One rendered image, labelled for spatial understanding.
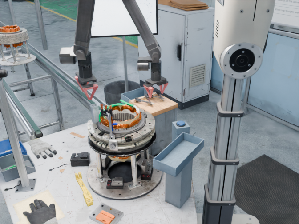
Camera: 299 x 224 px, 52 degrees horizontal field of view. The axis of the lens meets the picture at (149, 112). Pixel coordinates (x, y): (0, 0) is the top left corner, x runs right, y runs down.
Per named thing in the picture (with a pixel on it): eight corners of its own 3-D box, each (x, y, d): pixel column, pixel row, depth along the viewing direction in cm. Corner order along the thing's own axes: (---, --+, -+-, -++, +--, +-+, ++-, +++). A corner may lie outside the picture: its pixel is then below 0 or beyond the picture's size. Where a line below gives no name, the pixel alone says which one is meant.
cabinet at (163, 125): (131, 142, 185) (129, 104, 172) (156, 133, 194) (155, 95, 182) (151, 158, 171) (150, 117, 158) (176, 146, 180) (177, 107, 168)
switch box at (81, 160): (73, 159, 171) (71, 151, 168) (90, 159, 171) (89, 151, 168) (70, 166, 165) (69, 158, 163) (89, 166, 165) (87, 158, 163)
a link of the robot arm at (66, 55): (83, 52, 117) (86, 35, 122) (54, 50, 117) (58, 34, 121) (88, 71, 128) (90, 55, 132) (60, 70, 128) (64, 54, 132)
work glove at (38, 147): (26, 142, 187) (26, 139, 185) (45, 136, 192) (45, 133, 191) (38, 162, 169) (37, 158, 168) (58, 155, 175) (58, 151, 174)
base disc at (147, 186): (74, 166, 163) (74, 165, 163) (136, 142, 182) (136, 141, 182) (109, 211, 135) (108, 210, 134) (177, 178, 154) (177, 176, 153)
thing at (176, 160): (174, 221, 131) (175, 168, 118) (153, 210, 137) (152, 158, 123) (200, 187, 149) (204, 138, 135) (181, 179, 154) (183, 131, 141)
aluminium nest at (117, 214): (89, 218, 133) (88, 214, 132) (102, 205, 140) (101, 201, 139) (111, 229, 128) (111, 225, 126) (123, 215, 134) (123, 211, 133)
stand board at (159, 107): (129, 104, 172) (129, 100, 171) (155, 95, 182) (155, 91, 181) (150, 118, 158) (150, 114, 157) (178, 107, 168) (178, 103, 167)
